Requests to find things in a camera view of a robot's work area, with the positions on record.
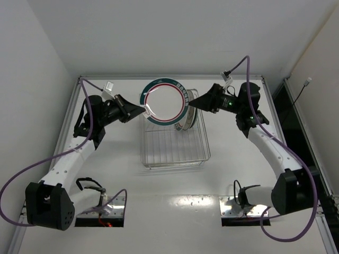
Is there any small blue patterned plate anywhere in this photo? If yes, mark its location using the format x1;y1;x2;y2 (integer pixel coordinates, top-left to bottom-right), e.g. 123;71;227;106
191;108;198;128

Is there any white plate with grey rim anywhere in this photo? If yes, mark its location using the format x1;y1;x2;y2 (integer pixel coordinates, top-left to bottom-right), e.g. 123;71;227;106
182;89;196;131

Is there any green red rimmed plate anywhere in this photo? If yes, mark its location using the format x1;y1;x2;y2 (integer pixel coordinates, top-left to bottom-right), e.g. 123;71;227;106
174;122;184;131
139;77;190;126

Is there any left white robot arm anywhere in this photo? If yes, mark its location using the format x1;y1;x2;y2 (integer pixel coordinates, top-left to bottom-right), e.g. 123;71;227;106
25;95;145;231

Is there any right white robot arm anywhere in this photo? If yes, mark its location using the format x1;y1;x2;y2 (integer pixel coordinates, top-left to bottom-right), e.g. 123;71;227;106
189;83;319;215

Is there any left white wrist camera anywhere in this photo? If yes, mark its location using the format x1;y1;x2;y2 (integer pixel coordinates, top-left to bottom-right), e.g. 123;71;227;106
101;81;114;100

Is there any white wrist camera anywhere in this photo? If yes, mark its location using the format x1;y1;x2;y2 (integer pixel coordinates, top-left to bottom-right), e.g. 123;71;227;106
101;81;114;100
220;70;233;89

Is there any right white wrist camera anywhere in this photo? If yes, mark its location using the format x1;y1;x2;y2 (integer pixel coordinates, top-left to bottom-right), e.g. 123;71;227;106
220;70;233;89

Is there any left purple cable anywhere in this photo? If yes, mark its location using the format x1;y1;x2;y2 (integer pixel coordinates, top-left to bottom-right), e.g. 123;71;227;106
0;78;128;227

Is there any purple cable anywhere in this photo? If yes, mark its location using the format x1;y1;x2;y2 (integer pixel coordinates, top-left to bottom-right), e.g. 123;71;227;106
224;55;319;242
0;78;128;227

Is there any metal wire dish rack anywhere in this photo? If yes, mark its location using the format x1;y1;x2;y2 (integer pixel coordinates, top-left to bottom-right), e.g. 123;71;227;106
138;88;211;170

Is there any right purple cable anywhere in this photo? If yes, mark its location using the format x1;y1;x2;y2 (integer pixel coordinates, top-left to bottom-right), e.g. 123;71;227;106
224;55;319;242

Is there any black wall cable with plug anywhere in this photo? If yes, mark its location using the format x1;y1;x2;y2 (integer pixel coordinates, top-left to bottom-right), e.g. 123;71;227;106
291;77;313;106

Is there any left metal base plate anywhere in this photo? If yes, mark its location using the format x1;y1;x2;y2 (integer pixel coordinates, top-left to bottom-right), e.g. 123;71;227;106
77;196;126;219

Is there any metal base plate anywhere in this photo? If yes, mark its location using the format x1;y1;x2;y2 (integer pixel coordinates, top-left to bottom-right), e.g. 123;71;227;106
77;196;126;219
219;196;267;219

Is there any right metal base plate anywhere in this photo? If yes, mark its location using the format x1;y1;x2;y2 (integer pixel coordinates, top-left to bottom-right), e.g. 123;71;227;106
219;196;267;219

